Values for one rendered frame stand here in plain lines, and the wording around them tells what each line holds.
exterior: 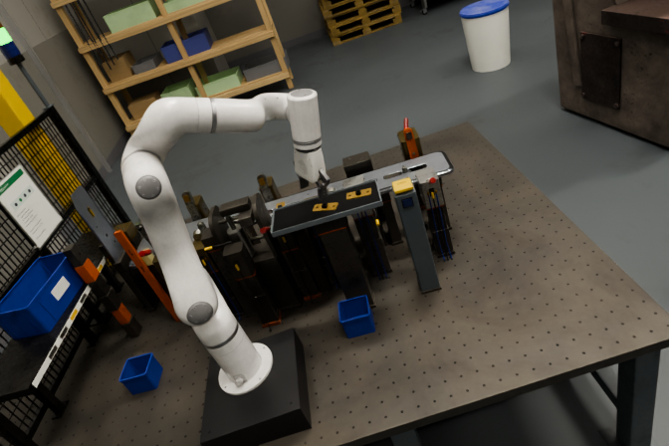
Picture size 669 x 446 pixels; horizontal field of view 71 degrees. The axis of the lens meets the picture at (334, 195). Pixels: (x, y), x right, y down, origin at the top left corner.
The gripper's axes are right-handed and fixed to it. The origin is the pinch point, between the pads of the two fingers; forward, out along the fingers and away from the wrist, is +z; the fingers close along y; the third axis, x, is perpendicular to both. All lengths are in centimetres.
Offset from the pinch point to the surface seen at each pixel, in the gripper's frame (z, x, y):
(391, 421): 53, -14, 46
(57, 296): 39, -74, -64
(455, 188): 43, 86, -9
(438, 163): 15, 60, 1
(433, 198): 17.9, 42.6, 13.0
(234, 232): 22.3, -16.9, -28.2
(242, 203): 13.0, -11.1, -29.0
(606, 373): 82, 70, 76
